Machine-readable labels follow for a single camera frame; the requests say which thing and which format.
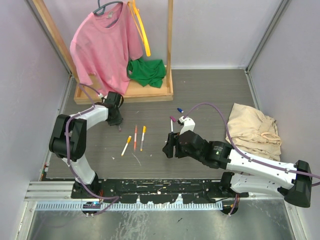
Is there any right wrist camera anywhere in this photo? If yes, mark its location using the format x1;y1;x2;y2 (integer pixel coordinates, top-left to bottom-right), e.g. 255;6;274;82
177;116;196;134

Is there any green cloth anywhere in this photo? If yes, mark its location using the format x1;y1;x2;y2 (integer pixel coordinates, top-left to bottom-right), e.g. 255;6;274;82
127;57;166;89

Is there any orange highlighter pen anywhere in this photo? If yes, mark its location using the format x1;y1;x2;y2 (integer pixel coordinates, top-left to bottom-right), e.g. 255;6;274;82
133;124;138;152

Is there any yellow hanger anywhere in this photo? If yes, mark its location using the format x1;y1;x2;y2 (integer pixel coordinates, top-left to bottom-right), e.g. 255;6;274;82
127;0;151;57

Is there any white marker orange tip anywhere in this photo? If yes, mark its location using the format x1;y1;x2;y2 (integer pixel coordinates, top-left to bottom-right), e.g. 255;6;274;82
140;132;145;152

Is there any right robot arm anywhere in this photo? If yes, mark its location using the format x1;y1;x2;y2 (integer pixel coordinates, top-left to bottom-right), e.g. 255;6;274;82
162;130;312;208

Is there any wooden rack right post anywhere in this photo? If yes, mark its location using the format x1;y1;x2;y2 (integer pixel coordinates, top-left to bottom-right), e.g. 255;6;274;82
166;0;174;88

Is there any pink shirt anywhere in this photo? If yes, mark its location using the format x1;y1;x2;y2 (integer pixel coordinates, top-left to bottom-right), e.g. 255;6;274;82
69;3;143;95

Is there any white marker blue end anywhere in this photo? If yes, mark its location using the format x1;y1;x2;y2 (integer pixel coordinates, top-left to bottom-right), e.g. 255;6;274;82
170;119;174;133

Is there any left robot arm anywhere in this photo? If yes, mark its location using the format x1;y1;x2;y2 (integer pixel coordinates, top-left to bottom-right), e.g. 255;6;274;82
48;91;124;198

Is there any wooden rack base tray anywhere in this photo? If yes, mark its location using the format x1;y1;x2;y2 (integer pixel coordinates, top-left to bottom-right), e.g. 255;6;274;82
73;67;174;105

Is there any beige cloth bag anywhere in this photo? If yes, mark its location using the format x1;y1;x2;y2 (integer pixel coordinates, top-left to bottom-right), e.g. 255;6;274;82
225;103;282;162

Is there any white pen yellow end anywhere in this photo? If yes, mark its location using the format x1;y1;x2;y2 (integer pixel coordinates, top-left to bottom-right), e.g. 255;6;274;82
121;142;129;157

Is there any grey clothes hanger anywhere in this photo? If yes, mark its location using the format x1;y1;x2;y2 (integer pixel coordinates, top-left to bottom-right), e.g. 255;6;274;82
92;0;124;29

